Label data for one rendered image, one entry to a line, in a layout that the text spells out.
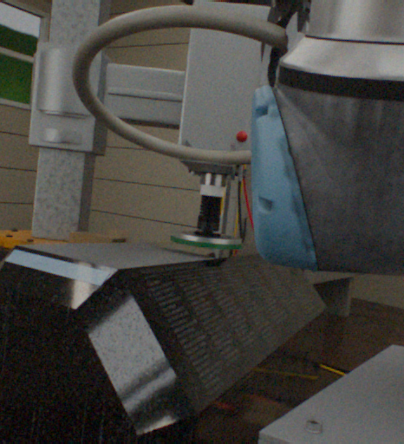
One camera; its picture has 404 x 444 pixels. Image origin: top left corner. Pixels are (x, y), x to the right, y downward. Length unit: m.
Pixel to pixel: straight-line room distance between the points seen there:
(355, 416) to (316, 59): 0.27
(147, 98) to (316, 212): 1.94
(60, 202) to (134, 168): 6.08
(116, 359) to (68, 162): 1.29
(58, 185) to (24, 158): 6.48
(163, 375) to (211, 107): 0.78
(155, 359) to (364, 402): 0.75
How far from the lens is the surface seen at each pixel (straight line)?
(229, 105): 1.62
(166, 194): 8.01
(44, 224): 2.39
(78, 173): 2.35
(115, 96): 2.35
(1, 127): 8.59
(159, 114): 2.31
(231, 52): 1.65
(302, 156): 0.41
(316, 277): 4.55
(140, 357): 1.21
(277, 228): 0.42
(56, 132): 2.32
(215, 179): 1.67
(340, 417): 0.47
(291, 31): 0.87
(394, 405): 0.52
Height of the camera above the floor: 1.07
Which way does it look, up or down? 4 degrees down
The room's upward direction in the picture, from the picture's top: 7 degrees clockwise
